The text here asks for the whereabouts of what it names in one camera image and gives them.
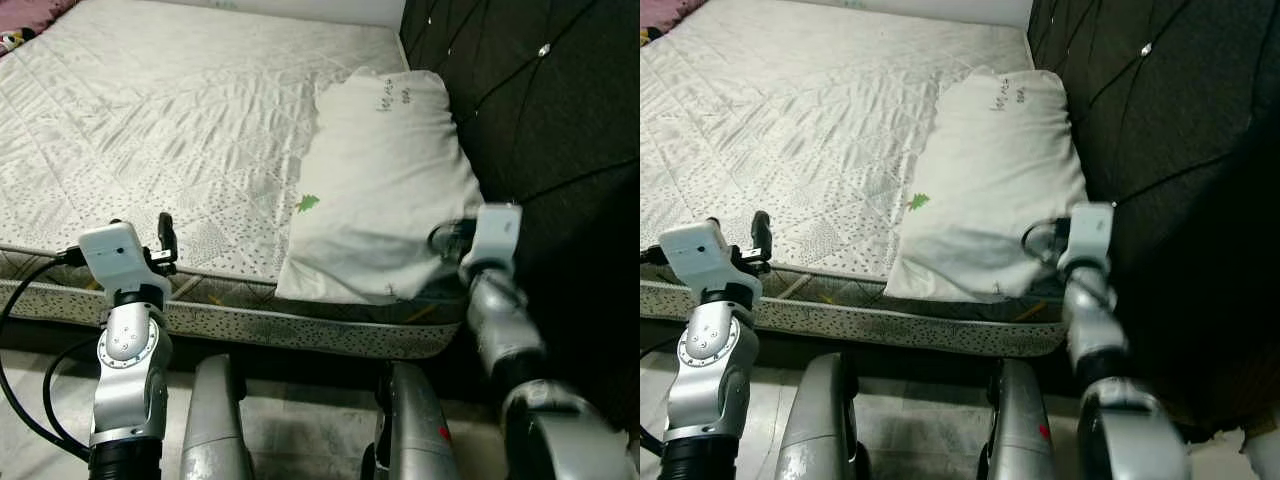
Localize white pillow green tree print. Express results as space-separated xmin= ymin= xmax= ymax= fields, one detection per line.
xmin=885 ymin=66 xmax=1089 ymax=304
xmin=275 ymin=66 xmax=486 ymax=306

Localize white quilted mattress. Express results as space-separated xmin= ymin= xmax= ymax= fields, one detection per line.
xmin=640 ymin=0 xmax=1069 ymax=359
xmin=0 ymin=0 xmax=469 ymax=361

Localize silver left robot leg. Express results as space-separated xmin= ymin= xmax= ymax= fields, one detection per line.
xmin=180 ymin=353 xmax=256 ymax=480
xmin=775 ymin=352 xmax=861 ymax=480

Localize silver robot leg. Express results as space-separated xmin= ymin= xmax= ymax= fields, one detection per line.
xmin=360 ymin=360 xmax=461 ymax=480
xmin=180 ymin=353 xmax=256 ymax=480
xmin=775 ymin=352 xmax=861 ymax=480
xmin=975 ymin=358 xmax=1061 ymax=480

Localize silver right robot leg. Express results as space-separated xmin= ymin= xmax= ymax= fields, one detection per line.
xmin=975 ymin=358 xmax=1061 ymax=480
xmin=360 ymin=360 xmax=461 ymax=480

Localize white crumpled cloth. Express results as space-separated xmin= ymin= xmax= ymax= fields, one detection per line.
xmin=1240 ymin=425 xmax=1280 ymax=480

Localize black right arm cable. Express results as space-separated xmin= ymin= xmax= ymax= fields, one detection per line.
xmin=428 ymin=222 xmax=471 ymax=263
xmin=1020 ymin=220 xmax=1066 ymax=263

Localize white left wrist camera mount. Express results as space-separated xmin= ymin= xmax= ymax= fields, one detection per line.
xmin=658 ymin=220 xmax=739 ymax=293
xmin=78 ymin=222 xmax=156 ymax=293

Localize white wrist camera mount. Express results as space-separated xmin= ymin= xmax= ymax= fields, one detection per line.
xmin=78 ymin=222 xmax=156 ymax=293
xmin=470 ymin=203 xmax=524 ymax=276
xmin=658 ymin=220 xmax=739 ymax=293
xmin=1063 ymin=203 xmax=1116 ymax=273

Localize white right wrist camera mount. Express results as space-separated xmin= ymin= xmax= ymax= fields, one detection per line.
xmin=470 ymin=203 xmax=524 ymax=276
xmin=1063 ymin=203 xmax=1116 ymax=273

